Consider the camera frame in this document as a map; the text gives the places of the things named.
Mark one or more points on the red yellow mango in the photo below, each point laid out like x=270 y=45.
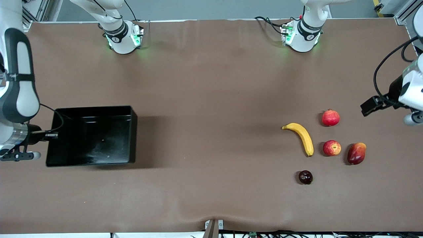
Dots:
x=356 y=154

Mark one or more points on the brown table mat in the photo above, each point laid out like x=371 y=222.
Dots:
x=211 y=66

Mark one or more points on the table edge clamp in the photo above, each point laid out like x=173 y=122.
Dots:
x=211 y=229

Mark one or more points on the red pomegranate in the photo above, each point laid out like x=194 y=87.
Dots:
x=330 y=118

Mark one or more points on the red yellow apple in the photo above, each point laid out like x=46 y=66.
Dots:
x=332 y=148

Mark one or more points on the yellow banana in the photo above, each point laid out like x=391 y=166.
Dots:
x=302 y=134

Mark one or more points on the black plastic box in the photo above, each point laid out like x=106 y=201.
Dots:
x=99 y=142

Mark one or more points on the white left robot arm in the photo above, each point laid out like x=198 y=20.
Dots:
x=305 y=36

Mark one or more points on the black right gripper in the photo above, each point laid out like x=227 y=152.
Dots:
x=33 y=138

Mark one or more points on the dark purple mangosteen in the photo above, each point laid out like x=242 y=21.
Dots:
x=305 y=177

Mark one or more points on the aluminium frame profile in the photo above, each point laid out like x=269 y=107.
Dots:
x=403 y=10
x=36 y=10

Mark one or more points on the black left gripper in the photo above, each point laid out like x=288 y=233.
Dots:
x=392 y=90

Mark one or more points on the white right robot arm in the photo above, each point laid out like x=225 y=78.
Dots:
x=19 y=92

